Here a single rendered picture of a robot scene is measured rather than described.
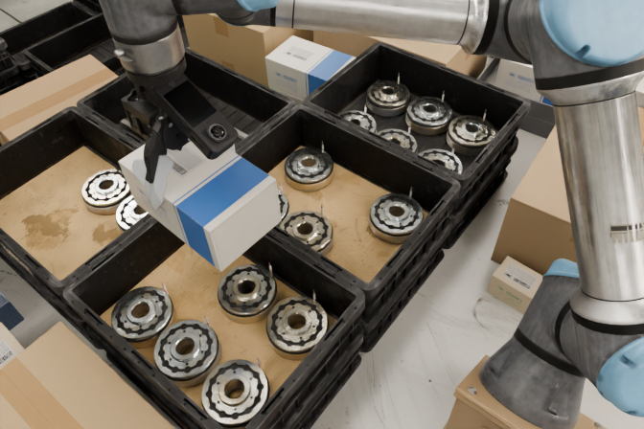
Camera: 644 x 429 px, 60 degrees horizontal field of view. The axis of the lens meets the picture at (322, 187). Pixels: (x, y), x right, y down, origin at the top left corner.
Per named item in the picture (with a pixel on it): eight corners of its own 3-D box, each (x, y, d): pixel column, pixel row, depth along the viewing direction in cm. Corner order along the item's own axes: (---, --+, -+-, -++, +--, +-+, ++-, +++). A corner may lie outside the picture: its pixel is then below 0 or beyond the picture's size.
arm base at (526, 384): (582, 421, 87) (612, 369, 86) (558, 445, 75) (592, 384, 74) (497, 364, 96) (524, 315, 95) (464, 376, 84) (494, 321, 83)
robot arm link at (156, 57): (191, 24, 63) (131, 56, 59) (199, 58, 66) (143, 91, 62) (151, 4, 66) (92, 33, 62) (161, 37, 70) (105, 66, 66)
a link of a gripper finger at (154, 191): (135, 193, 79) (151, 134, 76) (161, 214, 76) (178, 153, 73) (116, 195, 76) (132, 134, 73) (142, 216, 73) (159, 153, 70)
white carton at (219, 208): (281, 220, 82) (276, 179, 76) (220, 272, 77) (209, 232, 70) (195, 160, 92) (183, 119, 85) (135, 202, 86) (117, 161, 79)
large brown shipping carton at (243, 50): (270, 6, 193) (264, -52, 179) (344, 29, 181) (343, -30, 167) (193, 63, 171) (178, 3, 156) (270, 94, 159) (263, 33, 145)
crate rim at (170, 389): (370, 303, 88) (370, 295, 86) (238, 461, 73) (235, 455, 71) (198, 191, 106) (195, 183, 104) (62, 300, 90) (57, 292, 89)
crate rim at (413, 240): (462, 191, 104) (464, 183, 102) (370, 303, 88) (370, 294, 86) (299, 110, 121) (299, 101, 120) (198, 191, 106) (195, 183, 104)
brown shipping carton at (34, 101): (108, 101, 159) (89, 54, 148) (150, 136, 148) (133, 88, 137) (7, 153, 145) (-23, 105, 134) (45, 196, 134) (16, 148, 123)
